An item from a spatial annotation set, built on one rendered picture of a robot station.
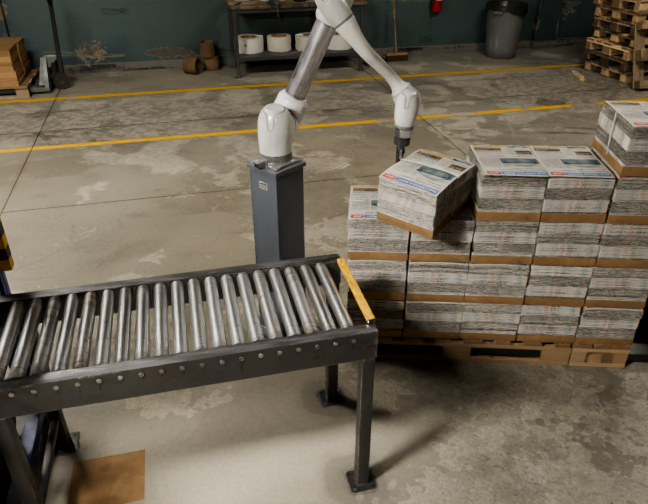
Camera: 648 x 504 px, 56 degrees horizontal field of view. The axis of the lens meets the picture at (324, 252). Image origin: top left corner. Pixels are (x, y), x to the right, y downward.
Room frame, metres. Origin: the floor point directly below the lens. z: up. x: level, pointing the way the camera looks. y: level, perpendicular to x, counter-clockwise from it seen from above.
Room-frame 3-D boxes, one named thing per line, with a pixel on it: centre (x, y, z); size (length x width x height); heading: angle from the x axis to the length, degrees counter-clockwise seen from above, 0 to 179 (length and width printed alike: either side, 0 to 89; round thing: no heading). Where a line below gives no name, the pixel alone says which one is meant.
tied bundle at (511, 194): (2.62, -0.84, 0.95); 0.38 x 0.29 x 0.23; 178
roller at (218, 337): (1.81, 0.40, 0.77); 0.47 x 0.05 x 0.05; 14
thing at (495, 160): (2.60, -0.84, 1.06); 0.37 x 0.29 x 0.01; 178
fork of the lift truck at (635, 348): (2.47, -1.24, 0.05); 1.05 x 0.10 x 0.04; 86
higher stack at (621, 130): (2.58, -1.43, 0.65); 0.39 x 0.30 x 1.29; 176
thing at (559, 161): (2.59, -1.12, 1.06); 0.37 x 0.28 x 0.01; 178
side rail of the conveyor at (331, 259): (2.02, 0.59, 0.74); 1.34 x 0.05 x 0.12; 104
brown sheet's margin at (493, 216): (2.62, -0.84, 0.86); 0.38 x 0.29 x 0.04; 178
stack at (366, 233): (2.63, -0.70, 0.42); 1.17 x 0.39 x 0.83; 86
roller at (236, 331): (1.82, 0.34, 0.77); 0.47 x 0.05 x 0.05; 14
